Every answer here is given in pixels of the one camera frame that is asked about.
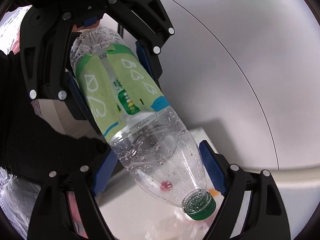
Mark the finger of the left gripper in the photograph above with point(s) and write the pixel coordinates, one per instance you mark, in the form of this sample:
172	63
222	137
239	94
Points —
147	21
45	44

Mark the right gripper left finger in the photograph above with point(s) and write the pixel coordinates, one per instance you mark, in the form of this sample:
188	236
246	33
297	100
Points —
52	217

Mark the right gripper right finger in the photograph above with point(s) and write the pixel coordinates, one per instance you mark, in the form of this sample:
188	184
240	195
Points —
266	216

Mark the clear orange-printed plastic bag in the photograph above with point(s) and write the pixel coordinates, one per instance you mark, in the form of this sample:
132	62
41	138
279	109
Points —
179	226

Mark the green label plastic bottle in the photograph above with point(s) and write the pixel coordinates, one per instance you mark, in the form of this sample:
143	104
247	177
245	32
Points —
138	122

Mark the orange peel scrap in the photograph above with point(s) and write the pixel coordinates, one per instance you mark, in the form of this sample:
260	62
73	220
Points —
214	192

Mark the grey patterned blanket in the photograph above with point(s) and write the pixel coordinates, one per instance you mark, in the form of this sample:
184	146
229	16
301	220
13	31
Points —
18	198

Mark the red spotted candy wrapper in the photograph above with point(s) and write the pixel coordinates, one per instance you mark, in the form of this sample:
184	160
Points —
166	186

